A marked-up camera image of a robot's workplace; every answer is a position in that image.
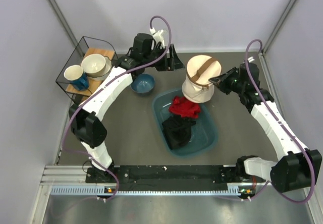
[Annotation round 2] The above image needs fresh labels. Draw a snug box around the purple cable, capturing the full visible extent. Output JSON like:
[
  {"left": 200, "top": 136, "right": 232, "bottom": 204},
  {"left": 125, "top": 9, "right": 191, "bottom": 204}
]
[
  {"left": 62, "top": 16, "right": 173, "bottom": 201},
  {"left": 218, "top": 39, "right": 318, "bottom": 204}
]

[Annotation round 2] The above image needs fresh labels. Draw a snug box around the red garment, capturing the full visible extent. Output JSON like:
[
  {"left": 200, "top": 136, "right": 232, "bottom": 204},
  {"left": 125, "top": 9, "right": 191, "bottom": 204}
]
[{"left": 169, "top": 96, "right": 201, "bottom": 119}]

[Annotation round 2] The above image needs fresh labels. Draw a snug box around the cream ceramic bowl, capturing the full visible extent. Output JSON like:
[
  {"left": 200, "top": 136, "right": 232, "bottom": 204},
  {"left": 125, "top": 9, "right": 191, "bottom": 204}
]
[{"left": 81, "top": 54, "right": 106, "bottom": 77}]

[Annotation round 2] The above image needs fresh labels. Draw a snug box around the blue bowl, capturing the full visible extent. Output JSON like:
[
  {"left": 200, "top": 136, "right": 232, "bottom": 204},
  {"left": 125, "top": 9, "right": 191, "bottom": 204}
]
[{"left": 130, "top": 74, "right": 155, "bottom": 96}]

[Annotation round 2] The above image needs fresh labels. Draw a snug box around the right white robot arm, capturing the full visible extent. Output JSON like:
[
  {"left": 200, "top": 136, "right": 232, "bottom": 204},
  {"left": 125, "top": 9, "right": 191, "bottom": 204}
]
[{"left": 209, "top": 63, "right": 322, "bottom": 193}]

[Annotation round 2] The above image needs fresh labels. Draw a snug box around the teal plastic basin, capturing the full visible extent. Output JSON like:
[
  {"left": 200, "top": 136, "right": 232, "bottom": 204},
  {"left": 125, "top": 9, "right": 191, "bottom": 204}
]
[{"left": 152, "top": 88, "right": 219, "bottom": 158}]

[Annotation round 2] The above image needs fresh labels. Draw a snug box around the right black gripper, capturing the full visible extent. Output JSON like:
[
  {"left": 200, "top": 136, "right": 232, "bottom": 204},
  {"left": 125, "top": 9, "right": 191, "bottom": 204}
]
[{"left": 209, "top": 66, "right": 245, "bottom": 95}]

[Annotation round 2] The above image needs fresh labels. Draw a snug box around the grey cable duct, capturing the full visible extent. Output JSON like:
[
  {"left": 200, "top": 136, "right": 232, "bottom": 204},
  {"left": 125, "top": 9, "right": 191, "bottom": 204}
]
[{"left": 50, "top": 185, "right": 255, "bottom": 196}]

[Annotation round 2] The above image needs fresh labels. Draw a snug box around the cream cylindrical laundry bag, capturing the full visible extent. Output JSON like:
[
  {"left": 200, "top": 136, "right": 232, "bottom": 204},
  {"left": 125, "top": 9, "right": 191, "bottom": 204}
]
[{"left": 182, "top": 55, "right": 222, "bottom": 103}]

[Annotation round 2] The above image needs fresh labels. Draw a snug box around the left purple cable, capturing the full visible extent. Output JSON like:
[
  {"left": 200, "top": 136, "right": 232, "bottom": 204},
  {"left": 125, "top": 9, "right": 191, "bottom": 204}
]
[{"left": 62, "top": 16, "right": 173, "bottom": 201}]

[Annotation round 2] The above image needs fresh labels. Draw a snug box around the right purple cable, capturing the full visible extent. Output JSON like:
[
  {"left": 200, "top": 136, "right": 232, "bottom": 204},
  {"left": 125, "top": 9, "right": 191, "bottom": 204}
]
[{"left": 218, "top": 39, "right": 318, "bottom": 204}]

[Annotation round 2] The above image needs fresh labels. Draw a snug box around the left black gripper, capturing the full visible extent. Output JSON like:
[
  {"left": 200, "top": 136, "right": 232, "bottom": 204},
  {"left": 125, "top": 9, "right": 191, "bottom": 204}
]
[{"left": 143, "top": 44, "right": 185, "bottom": 72}]

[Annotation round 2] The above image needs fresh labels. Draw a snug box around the black garment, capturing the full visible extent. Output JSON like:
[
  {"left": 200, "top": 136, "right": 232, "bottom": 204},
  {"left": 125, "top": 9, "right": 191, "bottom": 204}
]
[{"left": 162, "top": 115, "right": 196, "bottom": 150}]

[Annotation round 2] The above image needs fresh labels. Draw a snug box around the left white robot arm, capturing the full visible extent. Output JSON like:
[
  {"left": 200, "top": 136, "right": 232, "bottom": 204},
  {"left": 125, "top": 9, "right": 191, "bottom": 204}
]
[{"left": 70, "top": 28, "right": 184, "bottom": 182}]

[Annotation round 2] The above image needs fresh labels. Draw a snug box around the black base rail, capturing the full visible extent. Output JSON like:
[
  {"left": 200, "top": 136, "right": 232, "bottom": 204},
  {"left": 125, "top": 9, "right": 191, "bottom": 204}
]
[{"left": 85, "top": 164, "right": 268, "bottom": 192}]

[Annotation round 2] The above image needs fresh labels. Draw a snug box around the black wire rack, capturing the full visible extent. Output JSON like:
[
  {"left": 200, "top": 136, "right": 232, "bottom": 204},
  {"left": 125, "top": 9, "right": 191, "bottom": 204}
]
[{"left": 56, "top": 36, "right": 118, "bottom": 104}]

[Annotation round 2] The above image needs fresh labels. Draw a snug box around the blue mug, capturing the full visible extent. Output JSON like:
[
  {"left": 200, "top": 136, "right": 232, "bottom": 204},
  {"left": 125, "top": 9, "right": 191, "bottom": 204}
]
[{"left": 64, "top": 65, "right": 89, "bottom": 91}]

